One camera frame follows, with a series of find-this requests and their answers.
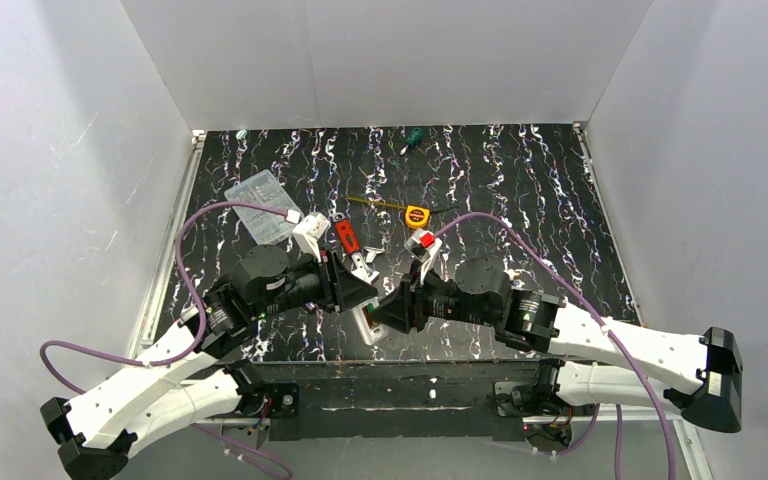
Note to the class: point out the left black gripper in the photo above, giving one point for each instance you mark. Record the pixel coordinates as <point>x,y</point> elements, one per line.
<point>330,283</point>

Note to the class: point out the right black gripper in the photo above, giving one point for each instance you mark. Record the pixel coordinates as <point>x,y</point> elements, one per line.
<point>412,300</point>

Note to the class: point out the white remote control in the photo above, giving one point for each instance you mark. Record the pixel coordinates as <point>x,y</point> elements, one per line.
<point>371,332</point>

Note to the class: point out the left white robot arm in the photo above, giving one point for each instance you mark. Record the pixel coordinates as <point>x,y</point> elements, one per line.
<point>101,429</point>

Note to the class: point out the small silver wrench piece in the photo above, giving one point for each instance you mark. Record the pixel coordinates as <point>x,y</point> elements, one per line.
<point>371,253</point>

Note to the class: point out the yellow tape measure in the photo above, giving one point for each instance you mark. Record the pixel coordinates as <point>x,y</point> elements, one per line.
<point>416,217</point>

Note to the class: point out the red handled adjustable wrench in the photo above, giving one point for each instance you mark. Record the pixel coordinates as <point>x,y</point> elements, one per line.
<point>351,245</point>

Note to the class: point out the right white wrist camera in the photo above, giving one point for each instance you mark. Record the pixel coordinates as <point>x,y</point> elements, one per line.
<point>424,246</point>

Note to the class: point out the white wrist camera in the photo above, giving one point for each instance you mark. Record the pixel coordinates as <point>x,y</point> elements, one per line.
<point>424,246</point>
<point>308,232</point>

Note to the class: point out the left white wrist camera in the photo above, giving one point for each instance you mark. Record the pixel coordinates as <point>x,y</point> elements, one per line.
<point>308,232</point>

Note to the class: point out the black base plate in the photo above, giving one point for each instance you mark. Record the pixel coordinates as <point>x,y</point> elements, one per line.
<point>495,399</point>

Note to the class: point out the green handled screwdriver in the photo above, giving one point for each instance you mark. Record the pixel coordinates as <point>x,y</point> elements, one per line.
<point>412,139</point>

